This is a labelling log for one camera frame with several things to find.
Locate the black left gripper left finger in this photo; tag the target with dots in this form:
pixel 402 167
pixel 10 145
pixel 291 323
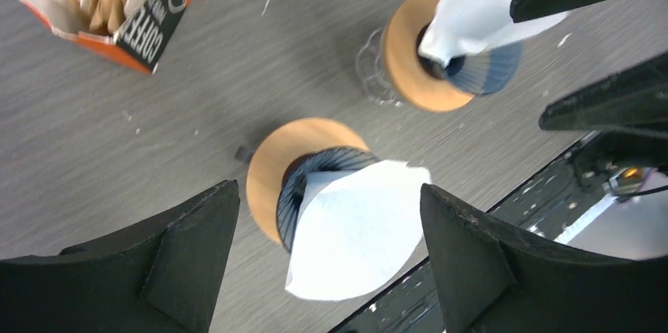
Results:
pixel 162 274

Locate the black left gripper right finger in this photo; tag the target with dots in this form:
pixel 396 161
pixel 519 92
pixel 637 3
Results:
pixel 492 276

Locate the white paper coffee filter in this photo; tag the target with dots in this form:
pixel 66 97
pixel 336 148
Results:
pixel 470 27

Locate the blue glass dripper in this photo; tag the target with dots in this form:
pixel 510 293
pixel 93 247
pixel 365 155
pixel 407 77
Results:
pixel 339 158
pixel 485 73

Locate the wooden ring dripper stand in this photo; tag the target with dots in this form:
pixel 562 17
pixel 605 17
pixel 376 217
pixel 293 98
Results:
pixel 278 152

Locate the dark smoky glass dripper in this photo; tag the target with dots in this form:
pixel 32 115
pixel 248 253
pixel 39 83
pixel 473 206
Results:
pixel 244 154

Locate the clear glass dripper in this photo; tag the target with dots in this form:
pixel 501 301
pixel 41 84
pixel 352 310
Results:
pixel 371 72

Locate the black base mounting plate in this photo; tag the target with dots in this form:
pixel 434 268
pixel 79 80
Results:
pixel 606 194

